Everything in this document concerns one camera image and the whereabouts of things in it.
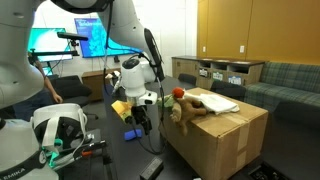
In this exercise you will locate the brown plush moose toy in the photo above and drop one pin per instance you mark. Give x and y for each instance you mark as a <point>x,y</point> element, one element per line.
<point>185,110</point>

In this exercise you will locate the white terry towel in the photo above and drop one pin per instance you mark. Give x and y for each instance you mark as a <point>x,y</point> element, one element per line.
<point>216,102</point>

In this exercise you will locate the plush red rose green leaves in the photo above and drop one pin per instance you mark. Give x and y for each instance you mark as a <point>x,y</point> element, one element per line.
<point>177,92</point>

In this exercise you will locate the cyan lit monitor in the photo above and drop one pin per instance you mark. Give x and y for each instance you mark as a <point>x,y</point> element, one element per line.
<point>43,41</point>

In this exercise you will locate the black office chair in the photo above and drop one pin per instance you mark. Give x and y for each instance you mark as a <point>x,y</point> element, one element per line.
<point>71,88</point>

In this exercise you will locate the blue wavy sponge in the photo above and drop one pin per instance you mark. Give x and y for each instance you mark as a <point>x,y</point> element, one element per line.
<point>133,134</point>

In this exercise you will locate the brown cardboard box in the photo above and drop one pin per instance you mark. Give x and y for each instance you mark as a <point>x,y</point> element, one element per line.
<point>226,143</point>

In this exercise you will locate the white VR headset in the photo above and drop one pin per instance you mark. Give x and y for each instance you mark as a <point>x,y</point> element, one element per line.
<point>60,116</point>

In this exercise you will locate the yellow wrist camera mount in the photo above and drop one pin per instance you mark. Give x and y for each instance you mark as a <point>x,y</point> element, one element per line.
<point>121,109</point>

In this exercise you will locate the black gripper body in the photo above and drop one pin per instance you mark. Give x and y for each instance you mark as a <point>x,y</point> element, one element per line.
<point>139,113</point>

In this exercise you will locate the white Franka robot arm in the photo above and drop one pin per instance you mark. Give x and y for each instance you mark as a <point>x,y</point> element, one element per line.
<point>20,66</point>

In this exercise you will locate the wooden side counter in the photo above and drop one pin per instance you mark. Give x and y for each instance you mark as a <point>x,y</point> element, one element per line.
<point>233,68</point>

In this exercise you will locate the black camera on tripod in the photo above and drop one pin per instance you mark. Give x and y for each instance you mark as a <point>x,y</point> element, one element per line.
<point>71,36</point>

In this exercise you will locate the white wall outlet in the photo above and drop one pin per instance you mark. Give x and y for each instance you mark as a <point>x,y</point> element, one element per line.
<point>242,49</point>

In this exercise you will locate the green plaid sofa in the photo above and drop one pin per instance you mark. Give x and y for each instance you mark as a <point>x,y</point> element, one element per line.
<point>286,86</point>

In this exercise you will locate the black chair back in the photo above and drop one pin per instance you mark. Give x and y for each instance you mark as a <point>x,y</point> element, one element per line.
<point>187,78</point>
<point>228,89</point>

